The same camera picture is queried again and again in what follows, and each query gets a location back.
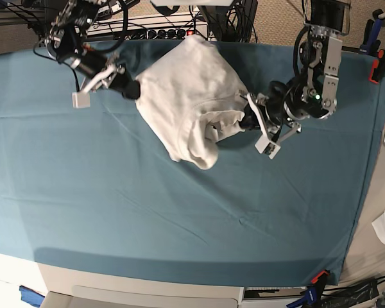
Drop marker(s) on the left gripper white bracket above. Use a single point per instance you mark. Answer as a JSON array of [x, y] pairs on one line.
[[256, 118]]

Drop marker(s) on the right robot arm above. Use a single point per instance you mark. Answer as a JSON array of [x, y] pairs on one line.
[[65, 38]]

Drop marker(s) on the blue cloth on floor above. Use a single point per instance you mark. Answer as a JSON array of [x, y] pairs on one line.
[[31, 297]]

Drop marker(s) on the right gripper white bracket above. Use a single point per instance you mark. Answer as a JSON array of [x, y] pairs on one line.
[[101, 71]]

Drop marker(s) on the blue black clamp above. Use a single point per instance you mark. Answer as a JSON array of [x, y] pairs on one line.
[[311, 298]]

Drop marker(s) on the blue clamp upper right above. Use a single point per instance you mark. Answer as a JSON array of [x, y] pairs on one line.
[[371, 43]]

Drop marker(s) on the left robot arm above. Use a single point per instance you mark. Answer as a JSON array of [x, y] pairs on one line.
[[312, 91]]

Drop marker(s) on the white T-shirt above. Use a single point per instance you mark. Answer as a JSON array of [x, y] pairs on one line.
[[190, 98]]

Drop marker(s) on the teal table cloth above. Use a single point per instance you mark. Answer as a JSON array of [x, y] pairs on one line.
[[95, 190]]

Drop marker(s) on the orange black clamp upper right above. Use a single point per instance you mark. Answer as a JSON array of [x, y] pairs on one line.
[[378, 67]]

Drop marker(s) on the beige plastic bin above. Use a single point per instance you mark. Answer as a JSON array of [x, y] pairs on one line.
[[94, 297]]

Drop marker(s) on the white power strip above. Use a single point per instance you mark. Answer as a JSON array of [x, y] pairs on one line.
[[151, 27]]

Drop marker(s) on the orange black table clamp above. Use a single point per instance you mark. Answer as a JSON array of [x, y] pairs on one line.
[[320, 280]]

